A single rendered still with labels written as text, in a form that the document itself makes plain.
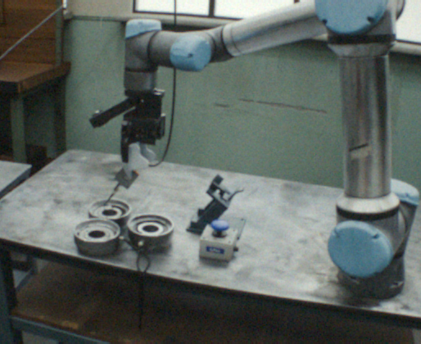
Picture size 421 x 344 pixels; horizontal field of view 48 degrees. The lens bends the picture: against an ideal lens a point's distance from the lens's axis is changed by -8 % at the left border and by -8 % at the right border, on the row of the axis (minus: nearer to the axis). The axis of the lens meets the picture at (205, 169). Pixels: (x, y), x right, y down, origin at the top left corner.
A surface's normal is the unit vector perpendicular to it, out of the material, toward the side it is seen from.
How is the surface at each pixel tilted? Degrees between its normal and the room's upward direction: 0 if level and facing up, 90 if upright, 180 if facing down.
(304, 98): 90
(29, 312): 0
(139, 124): 90
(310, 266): 0
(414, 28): 90
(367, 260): 97
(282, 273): 0
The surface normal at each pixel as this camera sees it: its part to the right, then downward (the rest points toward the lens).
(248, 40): -0.45, 0.59
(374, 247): -0.55, 0.40
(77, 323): 0.07, -0.92
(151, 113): -0.22, 0.36
